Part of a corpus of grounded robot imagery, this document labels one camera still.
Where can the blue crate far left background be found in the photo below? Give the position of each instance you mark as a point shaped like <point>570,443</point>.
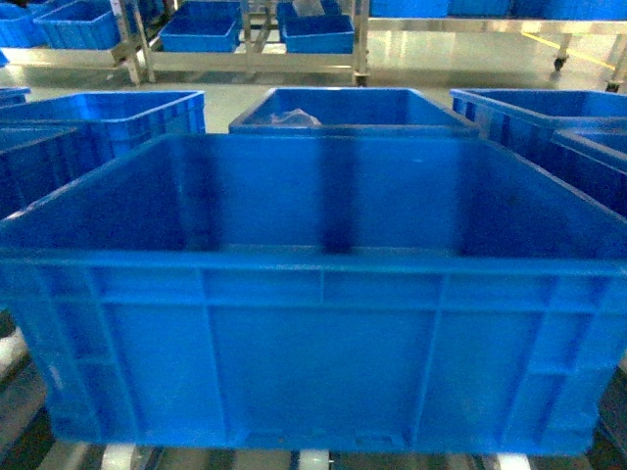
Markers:
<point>76,25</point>

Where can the blue crate with plastic bag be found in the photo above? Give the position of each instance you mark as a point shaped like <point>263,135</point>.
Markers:
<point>355,112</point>

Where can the large blue plastic crate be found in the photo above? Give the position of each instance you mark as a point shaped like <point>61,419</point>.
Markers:
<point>427,295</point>

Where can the blue crates row top right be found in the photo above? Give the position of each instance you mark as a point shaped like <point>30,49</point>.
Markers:
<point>566,10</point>

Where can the blue crate near right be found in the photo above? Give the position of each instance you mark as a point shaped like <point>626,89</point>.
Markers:
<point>594,162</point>

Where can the blue crate on left shelf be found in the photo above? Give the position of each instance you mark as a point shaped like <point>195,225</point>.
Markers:
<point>112,123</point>

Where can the blue crate far right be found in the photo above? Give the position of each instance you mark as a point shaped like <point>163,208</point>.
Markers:
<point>524,120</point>

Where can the blue crate on cart left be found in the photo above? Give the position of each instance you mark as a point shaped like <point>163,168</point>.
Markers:
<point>203,26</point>

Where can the blue crate on cart right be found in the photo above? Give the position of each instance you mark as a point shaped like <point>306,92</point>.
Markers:
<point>332,32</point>

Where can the blue crate near left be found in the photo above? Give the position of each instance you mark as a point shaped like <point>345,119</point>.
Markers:
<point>37,160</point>

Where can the blue crate on cart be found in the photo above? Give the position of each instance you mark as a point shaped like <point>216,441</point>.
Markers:
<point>203,26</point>
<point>332,32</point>

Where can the steel cart rack background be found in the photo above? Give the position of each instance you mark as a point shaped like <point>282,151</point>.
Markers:
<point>141,49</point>

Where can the clear plastic bag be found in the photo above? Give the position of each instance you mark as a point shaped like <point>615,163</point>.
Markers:
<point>294,118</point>

